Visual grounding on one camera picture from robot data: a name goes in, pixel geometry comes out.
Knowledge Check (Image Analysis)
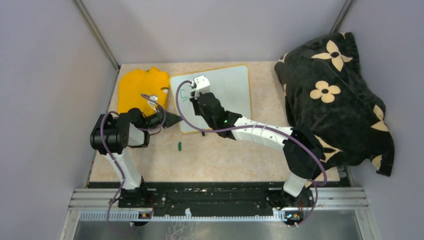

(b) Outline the right metal corner post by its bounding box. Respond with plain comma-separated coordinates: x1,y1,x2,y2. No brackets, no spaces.
329,0,356,34

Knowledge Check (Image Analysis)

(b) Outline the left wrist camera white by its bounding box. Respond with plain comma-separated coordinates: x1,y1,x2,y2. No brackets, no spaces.
145,94,158,112

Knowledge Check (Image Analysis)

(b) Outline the black floral blanket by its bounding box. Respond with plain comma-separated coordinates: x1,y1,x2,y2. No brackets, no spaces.
274,32,395,177

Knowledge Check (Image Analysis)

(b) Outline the white slotted cable duct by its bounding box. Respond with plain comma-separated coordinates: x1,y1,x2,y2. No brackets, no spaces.
79,208,288,222

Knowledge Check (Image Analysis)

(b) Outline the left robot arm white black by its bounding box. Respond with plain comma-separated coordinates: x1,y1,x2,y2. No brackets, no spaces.
89,108,182,208

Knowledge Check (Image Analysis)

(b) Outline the yellow folded sweatshirt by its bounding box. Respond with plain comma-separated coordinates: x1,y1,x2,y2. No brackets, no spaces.
117,67,170,117

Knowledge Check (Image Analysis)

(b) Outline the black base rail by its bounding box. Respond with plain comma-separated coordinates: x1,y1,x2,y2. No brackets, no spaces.
112,181,316,220

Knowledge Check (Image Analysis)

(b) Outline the metal corner post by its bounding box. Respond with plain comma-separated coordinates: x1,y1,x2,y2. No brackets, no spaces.
72,0,121,71
329,0,356,34

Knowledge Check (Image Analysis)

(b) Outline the left metal corner post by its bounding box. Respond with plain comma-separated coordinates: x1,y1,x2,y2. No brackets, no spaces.
72,0,121,71

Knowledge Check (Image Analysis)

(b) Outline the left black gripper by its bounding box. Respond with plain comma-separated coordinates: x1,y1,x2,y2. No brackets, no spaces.
141,104,183,131

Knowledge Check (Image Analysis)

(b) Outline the whiteboard with yellow frame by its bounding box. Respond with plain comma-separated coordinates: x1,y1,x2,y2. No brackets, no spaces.
169,65,252,129

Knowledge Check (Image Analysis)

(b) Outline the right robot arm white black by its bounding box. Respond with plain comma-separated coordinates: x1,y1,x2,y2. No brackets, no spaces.
190,92,324,206

